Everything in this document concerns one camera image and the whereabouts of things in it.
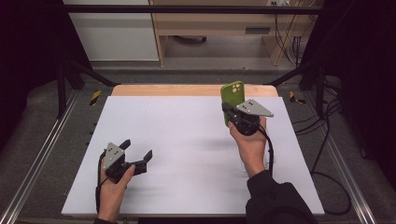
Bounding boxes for green phone case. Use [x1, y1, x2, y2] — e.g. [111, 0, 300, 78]
[219, 80, 246, 127]

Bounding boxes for black horizontal frame bar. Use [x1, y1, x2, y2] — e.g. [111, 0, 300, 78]
[62, 4, 325, 15]

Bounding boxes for grey desk handle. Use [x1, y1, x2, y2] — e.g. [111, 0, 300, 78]
[245, 26, 272, 35]

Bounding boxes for white power strip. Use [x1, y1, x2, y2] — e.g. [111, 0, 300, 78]
[266, 0, 292, 7]

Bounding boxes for black curtain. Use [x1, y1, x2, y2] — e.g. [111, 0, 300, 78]
[298, 0, 396, 181]
[0, 0, 94, 150]

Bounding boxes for person's left hand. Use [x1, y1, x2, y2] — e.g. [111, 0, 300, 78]
[98, 164, 136, 222]

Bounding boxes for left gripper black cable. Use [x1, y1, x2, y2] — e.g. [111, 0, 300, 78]
[94, 151, 109, 214]

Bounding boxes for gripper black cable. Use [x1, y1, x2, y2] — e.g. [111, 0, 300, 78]
[94, 151, 109, 214]
[256, 125, 276, 178]

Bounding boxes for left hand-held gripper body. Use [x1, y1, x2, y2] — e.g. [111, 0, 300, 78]
[100, 142, 148, 184]

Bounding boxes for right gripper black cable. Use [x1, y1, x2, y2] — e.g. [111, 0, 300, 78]
[256, 125, 276, 178]

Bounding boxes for bundle of black cables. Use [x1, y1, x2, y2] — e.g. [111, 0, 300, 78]
[273, 3, 310, 67]

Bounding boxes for white cabinet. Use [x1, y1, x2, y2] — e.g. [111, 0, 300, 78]
[63, 0, 161, 62]

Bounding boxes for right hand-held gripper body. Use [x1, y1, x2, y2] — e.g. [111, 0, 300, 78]
[228, 98, 275, 136]

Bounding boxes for black floor cables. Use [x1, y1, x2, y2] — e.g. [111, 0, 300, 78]
[293, 77, 353, 217]

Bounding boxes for light wooden desk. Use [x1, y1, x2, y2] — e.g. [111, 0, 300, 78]
[148, 0, 325, 67]

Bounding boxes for black frame strut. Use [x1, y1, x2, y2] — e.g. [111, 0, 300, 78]
[56, 58, 121, 119]
[263, 58, 327, 119]

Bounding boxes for aluminium rail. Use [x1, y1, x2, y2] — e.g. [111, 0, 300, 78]
[0, 90, 80, 224]
[321, 130, 378, 224]

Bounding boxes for yellow black tape marker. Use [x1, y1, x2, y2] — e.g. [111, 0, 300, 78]
[89, 90, 103, 107]
[289, 91, 308, 105]

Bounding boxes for black object under desk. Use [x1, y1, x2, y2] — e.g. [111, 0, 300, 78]
[172, 35, 207, 45]

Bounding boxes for person's right hand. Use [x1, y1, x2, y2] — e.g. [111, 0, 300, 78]
[228, 116, 268, 179]

